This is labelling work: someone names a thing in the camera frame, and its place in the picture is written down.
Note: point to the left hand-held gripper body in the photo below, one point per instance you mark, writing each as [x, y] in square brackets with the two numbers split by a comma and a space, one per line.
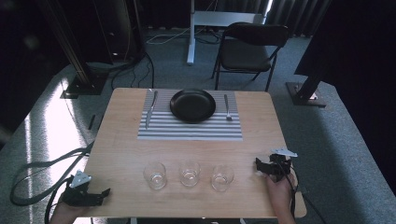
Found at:
[77, 195]

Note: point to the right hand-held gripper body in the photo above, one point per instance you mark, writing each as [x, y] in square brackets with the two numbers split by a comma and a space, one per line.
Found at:
[280, 166]

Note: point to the person's left hand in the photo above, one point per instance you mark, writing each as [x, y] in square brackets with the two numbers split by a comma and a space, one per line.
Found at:
[63, 214]

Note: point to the person's right hand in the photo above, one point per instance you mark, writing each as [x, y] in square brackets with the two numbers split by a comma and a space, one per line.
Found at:
[280, 194]

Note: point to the clear drinking glass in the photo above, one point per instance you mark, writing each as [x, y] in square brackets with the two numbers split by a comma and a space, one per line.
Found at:
[155, 177]
[190, 174]
[221, 179]

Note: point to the silver fork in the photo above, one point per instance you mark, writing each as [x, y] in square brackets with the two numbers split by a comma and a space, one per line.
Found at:
[227, 107]

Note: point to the small black floor strip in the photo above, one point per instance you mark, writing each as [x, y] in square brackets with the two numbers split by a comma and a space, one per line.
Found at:
[91, 122]

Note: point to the grey striped placemat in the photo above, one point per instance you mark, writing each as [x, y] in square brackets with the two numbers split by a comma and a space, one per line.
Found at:
[190, 130]

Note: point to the black metal stand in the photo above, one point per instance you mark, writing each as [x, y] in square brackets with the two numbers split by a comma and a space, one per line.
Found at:
[77, 68]
[306, 90]

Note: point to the black plate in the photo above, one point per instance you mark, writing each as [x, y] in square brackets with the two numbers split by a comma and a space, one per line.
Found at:
[193, 105]

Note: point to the silver table knife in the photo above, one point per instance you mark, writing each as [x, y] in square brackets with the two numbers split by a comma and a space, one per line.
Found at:
[152, 109]

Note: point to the black folding chair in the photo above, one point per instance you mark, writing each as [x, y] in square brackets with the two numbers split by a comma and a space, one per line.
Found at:
[246, 56]

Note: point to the dark curtain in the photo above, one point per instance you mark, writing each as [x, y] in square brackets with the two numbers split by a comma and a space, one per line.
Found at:
[292, 15]

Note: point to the white desk frame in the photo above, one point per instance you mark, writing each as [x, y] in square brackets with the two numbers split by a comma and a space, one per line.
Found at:
[191, 40]

